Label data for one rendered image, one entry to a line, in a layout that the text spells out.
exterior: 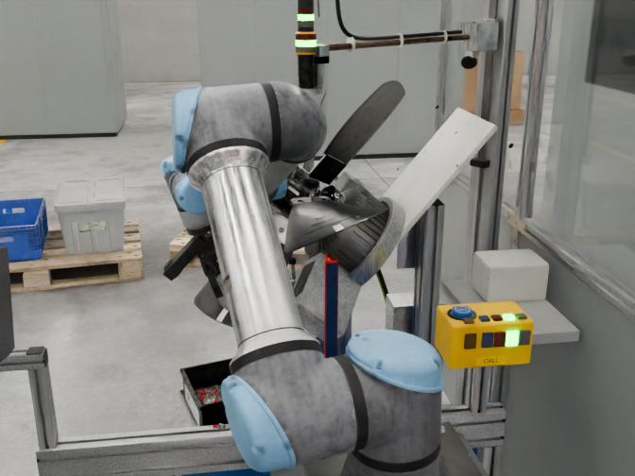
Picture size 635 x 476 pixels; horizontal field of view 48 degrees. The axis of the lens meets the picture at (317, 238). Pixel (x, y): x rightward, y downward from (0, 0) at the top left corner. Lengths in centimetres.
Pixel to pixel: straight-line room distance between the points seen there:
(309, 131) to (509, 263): 103
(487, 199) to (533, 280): 31
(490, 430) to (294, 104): 81
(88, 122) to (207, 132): 781
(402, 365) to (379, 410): 6
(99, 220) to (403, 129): 382
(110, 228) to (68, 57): 450
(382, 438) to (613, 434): 109
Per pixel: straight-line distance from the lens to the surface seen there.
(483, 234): 219
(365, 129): 170
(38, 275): 443
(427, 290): 187
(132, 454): 144
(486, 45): 201
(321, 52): 158
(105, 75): 867
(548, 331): 187
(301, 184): 166
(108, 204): 437
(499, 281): 195
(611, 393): 188
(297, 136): 103
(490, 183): 214
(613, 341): 184
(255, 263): 90
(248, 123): 100
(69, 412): 322
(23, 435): 313
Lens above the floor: 166
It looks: 19 degrees down
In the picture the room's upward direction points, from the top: straight up
